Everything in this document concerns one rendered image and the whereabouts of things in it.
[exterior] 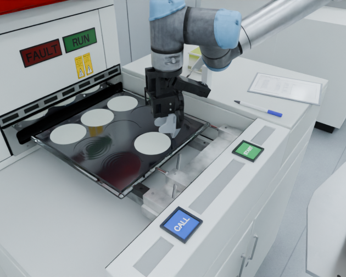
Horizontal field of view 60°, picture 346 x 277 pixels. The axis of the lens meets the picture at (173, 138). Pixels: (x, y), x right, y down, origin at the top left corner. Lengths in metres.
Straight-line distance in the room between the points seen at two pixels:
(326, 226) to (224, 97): 0.43
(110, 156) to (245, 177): 0.35
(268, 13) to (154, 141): 0.43
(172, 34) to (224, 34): 0.11
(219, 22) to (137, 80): 0.51
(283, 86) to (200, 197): 0.54
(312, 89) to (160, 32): 0.55
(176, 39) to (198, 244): 0.41
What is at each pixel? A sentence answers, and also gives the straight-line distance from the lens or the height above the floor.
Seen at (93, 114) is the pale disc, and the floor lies 0.90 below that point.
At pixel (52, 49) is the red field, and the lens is 0.94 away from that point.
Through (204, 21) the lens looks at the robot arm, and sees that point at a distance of 0.64.
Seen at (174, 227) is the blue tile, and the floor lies 0.96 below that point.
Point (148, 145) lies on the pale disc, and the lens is 0.82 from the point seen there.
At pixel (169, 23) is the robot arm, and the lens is 0.65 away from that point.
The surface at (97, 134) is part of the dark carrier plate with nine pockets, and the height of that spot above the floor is 0.90.
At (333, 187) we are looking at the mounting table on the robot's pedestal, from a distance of 0.92.
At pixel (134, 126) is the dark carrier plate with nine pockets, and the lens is 0.90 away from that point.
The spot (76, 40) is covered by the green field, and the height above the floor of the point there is 1.10.
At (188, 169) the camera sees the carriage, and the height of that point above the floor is 0.88.
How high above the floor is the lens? 1.40
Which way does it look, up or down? 37 degrees down
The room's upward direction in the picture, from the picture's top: straight up
